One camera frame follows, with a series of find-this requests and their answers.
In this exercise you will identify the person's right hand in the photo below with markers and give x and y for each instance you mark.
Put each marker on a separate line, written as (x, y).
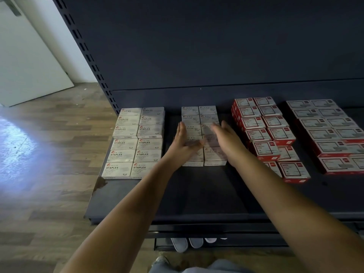
(232, 146)

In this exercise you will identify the person's left hand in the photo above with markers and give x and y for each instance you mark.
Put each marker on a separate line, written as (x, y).
(182, 151)

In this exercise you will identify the small red white box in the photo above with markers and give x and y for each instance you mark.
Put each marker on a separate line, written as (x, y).
(282, 133)
(342, 121)
(265, 101)
(249, 111)
(253, 122)
(323, 134)
(270, 110)
(350, 133)
(332, 112)
(299, 104)
(359, 162)
(314, 122)
(244, 102)
(324, 103)
(266, 149)
(288, 152)
(294, 170)
(276, 120)
(337, 163)
(273, 167)
(357, 147)
(331, 147)
(257, 134)
(306, 113)

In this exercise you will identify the dark metal shelf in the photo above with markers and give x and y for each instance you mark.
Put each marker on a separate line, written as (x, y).
(199, 48)

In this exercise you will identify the person's right forearm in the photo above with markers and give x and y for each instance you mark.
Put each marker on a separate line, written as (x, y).
(301, 219)

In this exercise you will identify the person's left forearm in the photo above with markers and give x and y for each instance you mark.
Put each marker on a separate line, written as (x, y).
(119, 224)

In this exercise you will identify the person's grey shoe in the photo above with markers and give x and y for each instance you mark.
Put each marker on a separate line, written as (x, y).
(159, 263)

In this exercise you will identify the person's grey clothing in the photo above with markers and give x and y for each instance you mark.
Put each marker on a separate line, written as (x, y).
(210, 267)

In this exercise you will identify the grey slipper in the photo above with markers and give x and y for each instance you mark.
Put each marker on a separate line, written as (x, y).
(179, 245)
(196, 242)

